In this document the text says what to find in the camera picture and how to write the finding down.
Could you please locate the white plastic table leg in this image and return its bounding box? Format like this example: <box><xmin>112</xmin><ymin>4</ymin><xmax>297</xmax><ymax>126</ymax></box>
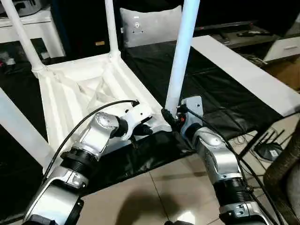
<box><xmin>104</xmin><ymin>0</ymin><xmax>122</xmax><ymax>59</ymax></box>
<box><xmin>0</xmin><ymin>87</ymin><xmax>56</xmax><ymax>168</ymax></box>
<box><xmin>0</xmin><ymin>0</ymin><xmax>48</xmax><ymax>78</ymax></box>
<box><xmin>164</xmin><ymin>0</ymin><xmax>201</xmax><ymax>118</ymax></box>

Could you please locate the white plastic table top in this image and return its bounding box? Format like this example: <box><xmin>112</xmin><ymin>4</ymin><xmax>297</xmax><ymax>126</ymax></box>
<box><xmin>36</xmin><ymin>51</ymin><xmax>173</xmax><ymax>172</ymax></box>

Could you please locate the black work mat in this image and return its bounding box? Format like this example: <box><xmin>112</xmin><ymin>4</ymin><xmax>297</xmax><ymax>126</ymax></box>
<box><xmin>0</xmin><ymin>40</ymin><xmax>300</xmax><ymax>221</ymax></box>

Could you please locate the white flat sheet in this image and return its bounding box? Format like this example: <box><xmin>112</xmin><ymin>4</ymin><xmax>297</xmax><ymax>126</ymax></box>
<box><xmin>191</xmin><ymin>35</ymin><xmax>300</xmax><ymax>118</ymax></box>

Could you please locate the grey floor device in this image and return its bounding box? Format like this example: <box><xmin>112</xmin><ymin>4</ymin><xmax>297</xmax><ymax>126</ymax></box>
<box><xmin>253</xmin><ymin>131</ymin><xmax>284</xmax><ymax>162</ymax></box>

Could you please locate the grey cushion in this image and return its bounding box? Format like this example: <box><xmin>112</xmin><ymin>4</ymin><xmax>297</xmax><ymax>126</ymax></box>
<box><xmin>120</xmin><ymin>6</ymin><xmax>183</xmax><ymax>48</ymax></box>

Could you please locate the black flat screen stand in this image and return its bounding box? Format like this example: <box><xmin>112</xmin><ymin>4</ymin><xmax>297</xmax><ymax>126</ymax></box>
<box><xmin>195</xmin><ymin>21</ymin><xmax>263</xmax><ymax>47</ymax></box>

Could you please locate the dark brown round seat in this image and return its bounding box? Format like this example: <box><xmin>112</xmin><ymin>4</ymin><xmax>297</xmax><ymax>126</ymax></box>
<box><xmin>262</xmin><ymin>134</ymin><xmax>300</xmax><ymax>225</ymax></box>

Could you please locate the white low drawer unit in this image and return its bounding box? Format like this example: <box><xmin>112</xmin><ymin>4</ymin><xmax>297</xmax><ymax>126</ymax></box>
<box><xmin>262</xmin><ymin>35</ymin><xmax>300</xmax><ymax>62</ymax></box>

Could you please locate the white cabinet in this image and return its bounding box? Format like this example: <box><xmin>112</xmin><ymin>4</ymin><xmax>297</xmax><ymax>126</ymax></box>
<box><xmin>0</xmin><ymin>0</ymin><xmax>66</xmax><ymax>61</ymax></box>

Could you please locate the dark grey bag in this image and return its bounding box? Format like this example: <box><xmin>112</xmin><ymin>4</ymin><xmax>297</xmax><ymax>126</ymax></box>
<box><xmin>9</xmin><ymin>0</ymin><xmax>47</xmax><ymax>17</ymax></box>

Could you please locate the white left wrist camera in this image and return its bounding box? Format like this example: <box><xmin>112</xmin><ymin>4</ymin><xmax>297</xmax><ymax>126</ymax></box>
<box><xmin>123</xmin><ymin>104</ymin><xmax>154</xmax><ymax>141</ymax></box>

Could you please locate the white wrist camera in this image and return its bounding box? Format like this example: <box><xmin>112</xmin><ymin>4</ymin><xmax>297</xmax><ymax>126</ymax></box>
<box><xmin>123</xmin><ymin>104</ymin><xmax>154</xmax><ymax>141</ymax></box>
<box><xmin>180</xmin><ymin>96</ymin><xmax>204</xmax><ymax>127</ymax></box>

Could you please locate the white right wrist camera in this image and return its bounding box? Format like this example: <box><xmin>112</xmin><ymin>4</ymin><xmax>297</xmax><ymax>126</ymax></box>
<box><xmin>180</xmin><ymin>96</ymin><xmax>204</xmax><ymax>127</ymax></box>

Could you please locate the thin black floor cable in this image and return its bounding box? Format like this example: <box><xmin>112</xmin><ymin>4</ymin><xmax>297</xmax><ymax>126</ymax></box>
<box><xmin>230</xmin><ymin>134</ymin><xmax>256</xmax><ymax>150</ymax></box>

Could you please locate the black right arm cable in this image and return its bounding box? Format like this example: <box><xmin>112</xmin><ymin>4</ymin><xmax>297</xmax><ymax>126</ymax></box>
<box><xmin>180</xmin><ymin>105</ymin><xmax>284</xmax><ymax>225</ymax></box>

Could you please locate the thin white cable bundle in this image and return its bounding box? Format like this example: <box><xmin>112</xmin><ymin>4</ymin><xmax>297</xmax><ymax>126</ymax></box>
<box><xmin>244</xmin><ymin>54</ymin><xmax>270</xmax><ymax>67</ymax></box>

